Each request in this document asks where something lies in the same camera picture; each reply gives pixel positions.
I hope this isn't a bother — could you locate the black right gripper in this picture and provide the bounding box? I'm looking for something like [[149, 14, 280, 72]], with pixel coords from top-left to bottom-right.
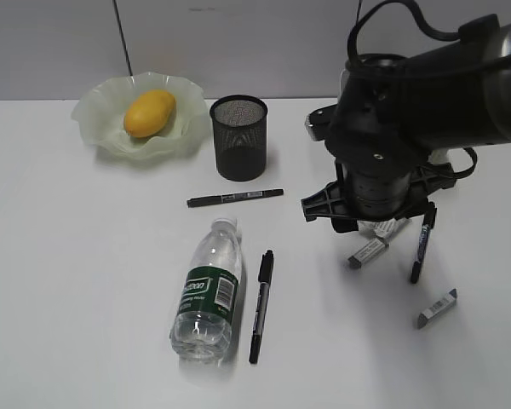
[[301, 164, 456, 233]]

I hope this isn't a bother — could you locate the white waste paper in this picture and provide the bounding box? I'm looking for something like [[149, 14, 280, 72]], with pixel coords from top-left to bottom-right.
[[358, 218, 410, 240]]

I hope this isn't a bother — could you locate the black marker pen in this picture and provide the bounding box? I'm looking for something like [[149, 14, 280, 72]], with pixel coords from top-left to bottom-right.
[[249, 250, 274, 365], [410, 202, 437, 285], [187, 188, 284, 208]]

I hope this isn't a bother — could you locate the clear water bottle green label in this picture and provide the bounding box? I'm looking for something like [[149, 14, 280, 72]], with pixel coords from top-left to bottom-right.
[[169, 217, 242, 362]]

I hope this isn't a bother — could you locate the yellow mango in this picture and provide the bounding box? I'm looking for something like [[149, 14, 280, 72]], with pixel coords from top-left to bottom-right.
[[123, 89, 175, 139]]

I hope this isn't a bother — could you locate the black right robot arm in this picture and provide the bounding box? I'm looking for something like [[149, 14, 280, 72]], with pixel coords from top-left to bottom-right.
[[301, 2, 511, 233]]

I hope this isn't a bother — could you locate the grey white eraser upper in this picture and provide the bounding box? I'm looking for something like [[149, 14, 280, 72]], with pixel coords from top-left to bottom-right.
[[348, 238, 388, 269]]

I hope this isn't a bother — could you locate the pale green plastic basket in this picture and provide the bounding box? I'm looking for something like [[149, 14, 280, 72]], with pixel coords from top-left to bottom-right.
[[337, 68, 450, 165]]

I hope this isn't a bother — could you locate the grey white eraser barcode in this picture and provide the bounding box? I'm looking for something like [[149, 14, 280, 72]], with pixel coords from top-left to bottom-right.
[[416, 288, 457, 330]]

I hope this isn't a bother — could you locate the black mesh pen holder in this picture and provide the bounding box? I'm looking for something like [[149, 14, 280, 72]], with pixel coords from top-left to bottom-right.
[[210, 95, 268, 181]]

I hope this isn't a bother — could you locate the pale green wavy glass plate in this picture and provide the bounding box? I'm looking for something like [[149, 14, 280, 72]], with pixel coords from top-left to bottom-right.
[[72, 72, 212, 161]]

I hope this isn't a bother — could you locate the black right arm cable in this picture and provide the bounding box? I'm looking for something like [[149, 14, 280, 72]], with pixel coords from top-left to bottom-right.
[[345, 0, 480, 180]]

